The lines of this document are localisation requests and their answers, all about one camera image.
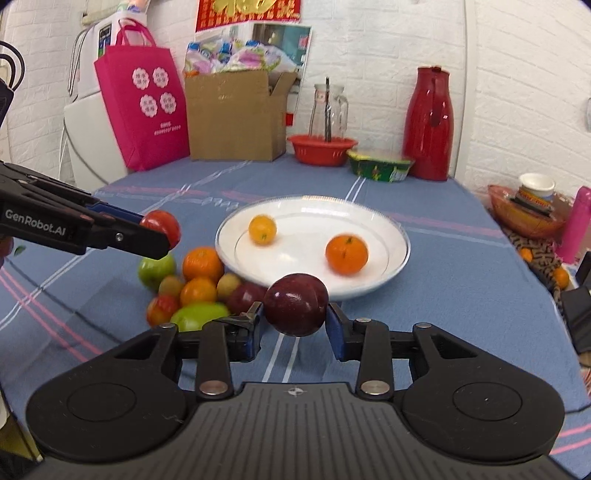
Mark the large orange tangerine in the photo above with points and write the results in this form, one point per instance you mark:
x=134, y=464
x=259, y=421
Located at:
x=202, y=262

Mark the red tomato-like fruit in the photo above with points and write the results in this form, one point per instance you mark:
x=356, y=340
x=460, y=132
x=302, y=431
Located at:
x=163, y=222

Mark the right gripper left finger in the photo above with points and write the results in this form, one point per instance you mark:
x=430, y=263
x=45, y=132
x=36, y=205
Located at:
x=223, y=341

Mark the red thermos jug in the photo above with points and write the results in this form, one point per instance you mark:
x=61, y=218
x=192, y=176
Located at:
x=429, y=127

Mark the green instant noodle bowl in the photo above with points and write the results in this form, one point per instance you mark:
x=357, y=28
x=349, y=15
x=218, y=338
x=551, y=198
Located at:
x=379, y=165

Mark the orange tangerine on plate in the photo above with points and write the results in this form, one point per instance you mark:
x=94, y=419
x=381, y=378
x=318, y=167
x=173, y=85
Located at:
x=347, y=254

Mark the red gold wall poster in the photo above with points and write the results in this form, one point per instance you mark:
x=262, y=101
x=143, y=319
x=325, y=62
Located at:
x=218, y=13

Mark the orange glass bowl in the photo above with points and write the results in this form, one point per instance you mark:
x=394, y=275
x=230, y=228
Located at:
x=521, y=219

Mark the floral cloth in box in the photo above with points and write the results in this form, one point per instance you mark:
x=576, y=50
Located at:
x=219, y=56

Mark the black stirring stick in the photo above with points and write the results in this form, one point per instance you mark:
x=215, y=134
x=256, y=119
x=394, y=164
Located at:
x=327, y=113

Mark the red-orange small apple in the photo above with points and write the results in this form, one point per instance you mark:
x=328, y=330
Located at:
x=160, y=309

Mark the tan longan fruit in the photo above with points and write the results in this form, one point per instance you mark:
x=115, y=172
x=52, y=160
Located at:
x=227, y=285

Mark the white ceramic cup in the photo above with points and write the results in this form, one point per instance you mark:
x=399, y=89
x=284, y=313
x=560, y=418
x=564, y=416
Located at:
x=540, y=185

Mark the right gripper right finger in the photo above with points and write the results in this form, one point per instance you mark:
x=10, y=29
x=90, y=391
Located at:
x=367, y=341

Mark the small yellow-orange kumquat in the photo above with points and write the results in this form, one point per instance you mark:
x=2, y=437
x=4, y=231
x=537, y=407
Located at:
x=262, y=230

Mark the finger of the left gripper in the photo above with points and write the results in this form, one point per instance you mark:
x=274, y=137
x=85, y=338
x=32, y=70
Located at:
x=130, y=237
x=114, y=211

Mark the red plastic basket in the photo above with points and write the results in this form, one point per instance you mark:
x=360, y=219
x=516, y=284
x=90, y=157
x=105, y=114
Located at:
x=315, y=151

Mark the small orange tangerine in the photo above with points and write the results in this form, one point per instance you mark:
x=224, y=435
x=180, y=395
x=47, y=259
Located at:
x=198, y=290

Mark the brown cardboard box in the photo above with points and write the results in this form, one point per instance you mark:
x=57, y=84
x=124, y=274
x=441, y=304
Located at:
x=237, y=115

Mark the white round plate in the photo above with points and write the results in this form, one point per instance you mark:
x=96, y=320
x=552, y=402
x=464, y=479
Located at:
x=304, y=226

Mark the green apple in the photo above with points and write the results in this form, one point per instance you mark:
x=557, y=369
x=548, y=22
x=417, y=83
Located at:
x=194, y=316
x=151, y=272

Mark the pink water bottle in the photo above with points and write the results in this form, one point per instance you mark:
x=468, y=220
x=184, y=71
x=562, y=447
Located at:
x=575, y=227

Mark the white appliance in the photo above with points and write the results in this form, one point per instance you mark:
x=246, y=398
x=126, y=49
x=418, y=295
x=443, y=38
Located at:
x=94, y=155

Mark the glass pitcher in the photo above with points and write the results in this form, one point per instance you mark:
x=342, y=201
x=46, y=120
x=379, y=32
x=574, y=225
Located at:
x=339, y=110

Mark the pink shopping bag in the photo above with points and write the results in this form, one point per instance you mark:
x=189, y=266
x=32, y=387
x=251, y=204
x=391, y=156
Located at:
x=144, y=98

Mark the small orange on side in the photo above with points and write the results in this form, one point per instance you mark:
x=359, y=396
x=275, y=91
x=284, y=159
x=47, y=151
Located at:
x=526, y=254

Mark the blue striped tablecloth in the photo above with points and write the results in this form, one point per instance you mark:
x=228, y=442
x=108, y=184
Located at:
x=58, y=310

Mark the dark red plum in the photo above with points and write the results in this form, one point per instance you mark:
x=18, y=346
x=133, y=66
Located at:
x=244, y=296
x=296, y=305

